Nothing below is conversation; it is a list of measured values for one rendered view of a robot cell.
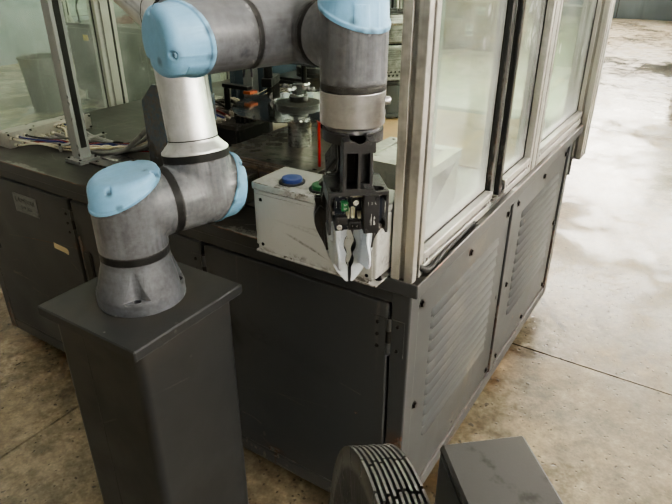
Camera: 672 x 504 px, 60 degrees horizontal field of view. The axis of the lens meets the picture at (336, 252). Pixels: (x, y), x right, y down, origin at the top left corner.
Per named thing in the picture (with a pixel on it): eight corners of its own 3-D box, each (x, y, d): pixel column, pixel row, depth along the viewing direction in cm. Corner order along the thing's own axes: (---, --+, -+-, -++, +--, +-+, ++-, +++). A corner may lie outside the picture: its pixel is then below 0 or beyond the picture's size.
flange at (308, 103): (285, 99, 153) (284, 89, 151) (326, 101, 150) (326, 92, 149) (270, 109, 143) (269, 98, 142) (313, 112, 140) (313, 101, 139)
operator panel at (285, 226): (402, 264, 114) (407, 192, 108) (375, 288, 106) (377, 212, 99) (287, 231, 128) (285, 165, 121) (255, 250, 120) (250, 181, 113)
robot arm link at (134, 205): (85, 242, 101) (69, 167, 94) (159, 222, 108) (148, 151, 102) (112, 268, 92) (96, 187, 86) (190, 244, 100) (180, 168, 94)
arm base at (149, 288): (137, 327, 95) (127, 274, 91) (79, 301, 102) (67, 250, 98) (203, 288, 106) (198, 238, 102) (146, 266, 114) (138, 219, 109)
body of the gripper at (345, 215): (325, 241, 68) (324, 140, 63) (318, 212, 76) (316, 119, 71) (389, 237, 69) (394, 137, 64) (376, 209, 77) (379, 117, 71)
